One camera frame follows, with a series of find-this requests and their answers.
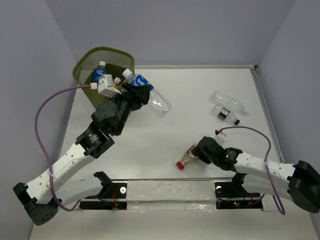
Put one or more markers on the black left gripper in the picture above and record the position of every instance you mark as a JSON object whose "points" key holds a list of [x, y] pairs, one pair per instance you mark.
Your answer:
{"points": [[137, 96]]}

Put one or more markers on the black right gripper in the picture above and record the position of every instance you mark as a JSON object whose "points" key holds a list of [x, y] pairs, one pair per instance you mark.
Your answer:
{"points": [[196, 151]]}

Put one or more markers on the red cap crushed bottle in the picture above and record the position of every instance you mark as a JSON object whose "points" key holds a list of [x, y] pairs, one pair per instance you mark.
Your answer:
{"points": [[187, 159]]}

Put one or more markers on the orange label bottle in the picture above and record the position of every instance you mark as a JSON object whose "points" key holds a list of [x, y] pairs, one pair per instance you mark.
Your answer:
{"points": [[117, 81]]}

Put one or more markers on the black label black cap bottle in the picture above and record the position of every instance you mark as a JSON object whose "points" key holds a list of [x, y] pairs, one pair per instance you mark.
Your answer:
{"points": [[225, 115]]}

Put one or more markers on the clear bottle no label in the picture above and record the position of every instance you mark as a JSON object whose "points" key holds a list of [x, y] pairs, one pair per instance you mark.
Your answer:
{"points": [[229, 102]]}

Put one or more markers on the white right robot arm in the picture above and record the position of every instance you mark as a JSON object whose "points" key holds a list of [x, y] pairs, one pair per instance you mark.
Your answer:
{"points": [[298, 183]]}

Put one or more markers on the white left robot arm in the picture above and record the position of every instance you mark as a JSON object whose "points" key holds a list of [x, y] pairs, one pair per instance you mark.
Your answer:
{"points": [[45, 195]]}

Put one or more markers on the green mesh waste bin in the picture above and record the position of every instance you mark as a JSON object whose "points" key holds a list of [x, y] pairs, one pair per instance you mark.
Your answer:
{"points": [[103, 60]]}

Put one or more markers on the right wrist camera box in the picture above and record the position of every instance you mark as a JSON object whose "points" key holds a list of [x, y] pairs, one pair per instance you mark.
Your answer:
{"points": [[220, 137]]}

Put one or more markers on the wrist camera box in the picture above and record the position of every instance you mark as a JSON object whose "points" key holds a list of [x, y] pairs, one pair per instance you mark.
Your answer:
{"points": [[106, 86], [220, 137]]}

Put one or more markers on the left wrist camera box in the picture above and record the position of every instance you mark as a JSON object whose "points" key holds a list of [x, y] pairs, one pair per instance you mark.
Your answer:
{"points": [[106, 86]]}

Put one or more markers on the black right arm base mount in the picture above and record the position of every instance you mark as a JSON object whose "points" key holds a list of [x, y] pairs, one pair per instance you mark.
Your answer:
{"points": [[231, 195]]}

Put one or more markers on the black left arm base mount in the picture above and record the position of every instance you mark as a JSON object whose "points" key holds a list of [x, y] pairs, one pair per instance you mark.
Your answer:
{"points": [[111, 196]]}

